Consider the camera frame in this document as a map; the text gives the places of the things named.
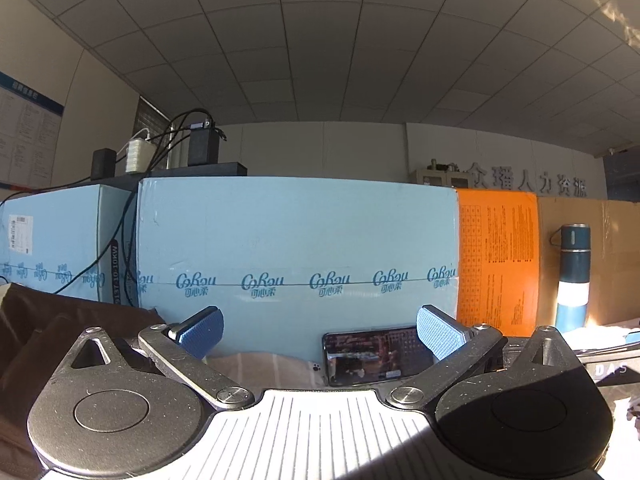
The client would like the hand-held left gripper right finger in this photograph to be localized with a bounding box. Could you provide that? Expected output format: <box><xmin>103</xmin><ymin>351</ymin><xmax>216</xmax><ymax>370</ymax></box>
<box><xmin>386</xmin><ymin>305</ymin><xmax>583</xmax><ymax>411</ymax></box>

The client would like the blue thermos bottle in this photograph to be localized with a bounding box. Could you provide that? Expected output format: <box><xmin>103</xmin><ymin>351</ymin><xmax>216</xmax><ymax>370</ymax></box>
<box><xmin>550</xmin><ymin>223</ymin><xmax>592</xmax><ymax>334</ymax></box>

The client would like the flat black device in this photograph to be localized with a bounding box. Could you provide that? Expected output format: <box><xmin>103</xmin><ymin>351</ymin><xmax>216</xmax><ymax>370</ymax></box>
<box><xmin>100</xmin><ymin>161</ymin><xmax>248</xmax><ymax>191</ymax></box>

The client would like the white power adapter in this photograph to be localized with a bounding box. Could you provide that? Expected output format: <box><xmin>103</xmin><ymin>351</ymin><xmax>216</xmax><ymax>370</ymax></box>
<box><xmin>124</xmin><ymin>129</ymin><xmax>154</xmax><ymax>174</ymax></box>

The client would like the dark brown garment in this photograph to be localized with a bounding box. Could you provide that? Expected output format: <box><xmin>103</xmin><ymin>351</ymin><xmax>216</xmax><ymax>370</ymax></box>
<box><xmin>0</xmin><ymin>282</ymin><xmax>168</xmax><ymax>480</ymax></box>

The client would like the small light blue cardboard box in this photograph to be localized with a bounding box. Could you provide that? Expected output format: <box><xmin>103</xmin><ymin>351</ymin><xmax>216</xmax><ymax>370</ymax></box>
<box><xmin>0</xmin><ymin>184</ymin><xmax>139</xmax><ymax>307</ymax></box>

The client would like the wall lettering sign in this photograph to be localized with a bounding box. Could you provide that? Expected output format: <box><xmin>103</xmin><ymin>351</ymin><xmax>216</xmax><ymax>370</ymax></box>
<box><xmin>465</xmin><ymin>161</ymin><xmax>589</xmax><ymax>197</ymax></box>

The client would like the orange printed box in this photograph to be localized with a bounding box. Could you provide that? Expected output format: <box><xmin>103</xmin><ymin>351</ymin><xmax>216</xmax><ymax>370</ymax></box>
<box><xmin>456</xmin><ymin>188</ymin><xmax>542</xmax><ymax>338</ymax></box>

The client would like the large light blue cardboard box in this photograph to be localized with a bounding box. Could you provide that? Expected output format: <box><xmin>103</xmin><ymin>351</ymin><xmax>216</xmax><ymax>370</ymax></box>
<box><xmin>136</xmin><ymin>176</ymin><xmax>460</xmax><ymax>361</ymax></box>

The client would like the large black power adapter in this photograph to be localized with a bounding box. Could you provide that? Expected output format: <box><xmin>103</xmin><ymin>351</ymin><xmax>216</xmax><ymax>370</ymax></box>
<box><xmin>187</xmin><ymin>120</ymin><xmax>221</xmax><ymax>167</ymax></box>

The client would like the smartphone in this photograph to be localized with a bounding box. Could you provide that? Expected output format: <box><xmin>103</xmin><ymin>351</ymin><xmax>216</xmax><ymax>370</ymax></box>
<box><xmin>321</xmin><ymin>326</ymin><xmax>434</xmax><ymax>387</ymax></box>

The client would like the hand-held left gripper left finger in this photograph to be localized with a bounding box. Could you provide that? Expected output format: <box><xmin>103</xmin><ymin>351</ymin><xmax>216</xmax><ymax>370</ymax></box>
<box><xmin>70</xmin><ymin>306</ymin><xmax>255</xmax><ymax>411</ymax></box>

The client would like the brown cardboard box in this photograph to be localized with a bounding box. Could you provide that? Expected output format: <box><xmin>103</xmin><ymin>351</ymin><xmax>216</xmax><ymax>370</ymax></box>
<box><xmin>535</xmin><ymin>195</ymin><xmax>640</xmax><ymax>328</ymax></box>

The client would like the looped black cable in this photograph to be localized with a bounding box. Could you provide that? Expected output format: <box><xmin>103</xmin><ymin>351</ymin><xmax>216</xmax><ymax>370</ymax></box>
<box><xmin>149</xmin><ymin>108</ymin><xmax>229</xmax><ymax>171</ymax></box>

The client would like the thick black power cable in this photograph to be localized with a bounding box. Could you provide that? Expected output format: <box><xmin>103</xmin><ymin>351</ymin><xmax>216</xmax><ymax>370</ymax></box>
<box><xmin>95</xmin><ymin>180</ymin><xmax>139</xmax><ymax>307</ymax></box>

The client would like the grey cabinet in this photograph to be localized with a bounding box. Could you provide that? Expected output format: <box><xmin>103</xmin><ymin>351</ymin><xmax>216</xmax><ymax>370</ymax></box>
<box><xmin>411</xmin><ymin>160</ymin><xmax>471</xmax><ymax>189</ymax></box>

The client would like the wall poster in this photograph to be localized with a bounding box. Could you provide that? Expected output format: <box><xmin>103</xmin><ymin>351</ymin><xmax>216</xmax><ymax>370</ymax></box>
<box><xmin>0</xmin><ymin>72</ymin><xmax>66</xmax><ymax>189</ymax></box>

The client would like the small black power adapter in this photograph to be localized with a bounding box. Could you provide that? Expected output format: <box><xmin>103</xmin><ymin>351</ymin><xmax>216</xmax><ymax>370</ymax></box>
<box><xmin>91</xmin><ymin>148</ymin><xmax>117</xmax><ymax>180</ymax></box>

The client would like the printed white bed sheet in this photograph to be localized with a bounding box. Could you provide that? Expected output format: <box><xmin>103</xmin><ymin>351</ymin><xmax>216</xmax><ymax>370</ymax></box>
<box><xmin>204</xmin><ymin>351</ymin><xmax>332</xmax><ymax>397</ymax></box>

